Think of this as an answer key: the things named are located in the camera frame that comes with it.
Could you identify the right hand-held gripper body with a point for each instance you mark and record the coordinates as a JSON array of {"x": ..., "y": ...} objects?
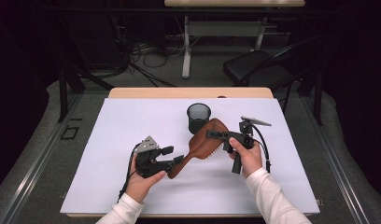
[{"x": 246, "y": 140}]

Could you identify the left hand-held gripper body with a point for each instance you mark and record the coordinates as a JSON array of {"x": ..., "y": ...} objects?
[{"x": 148, "y": 165}]

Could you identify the brown wooden hairbrush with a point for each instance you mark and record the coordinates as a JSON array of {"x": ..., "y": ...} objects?
[{"x": 204, "y": 146}]

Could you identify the black mesh pen cup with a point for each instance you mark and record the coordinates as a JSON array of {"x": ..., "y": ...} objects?
[{"x": 198, "y": 113}]

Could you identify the person's right hand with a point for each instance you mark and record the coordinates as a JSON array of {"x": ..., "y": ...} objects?
[{"x": 252, "y": 160}]

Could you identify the person's left hand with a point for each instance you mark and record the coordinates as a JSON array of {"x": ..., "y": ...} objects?
[{"x": 138, "y": 186}]

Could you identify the white table mat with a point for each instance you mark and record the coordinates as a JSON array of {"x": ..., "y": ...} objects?
[{"x": 191, "y": 193}]

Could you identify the light wooden table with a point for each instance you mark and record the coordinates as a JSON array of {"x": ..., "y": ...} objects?
[{"x": 179, "y": 92}]

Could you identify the black folding chair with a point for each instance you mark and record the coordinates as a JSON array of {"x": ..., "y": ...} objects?
[{"x": 251, "y": 63}]

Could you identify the white-legged desk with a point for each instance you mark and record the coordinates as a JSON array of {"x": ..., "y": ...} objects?
[{"x": 186, "y": 46}]

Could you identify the black metal stand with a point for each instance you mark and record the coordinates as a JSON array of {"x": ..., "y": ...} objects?
[{"x": 63, "y": 93}]

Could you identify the dark curtain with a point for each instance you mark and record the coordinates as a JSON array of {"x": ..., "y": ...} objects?
[
  {"x": 363, "y": 93},
  {"x": 14, "y": 93}
]

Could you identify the metal floor rail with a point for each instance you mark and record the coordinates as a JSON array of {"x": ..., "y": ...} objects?
[
  {"x": 39, "y": 158},
  {"x": 335, "y": 168}
]

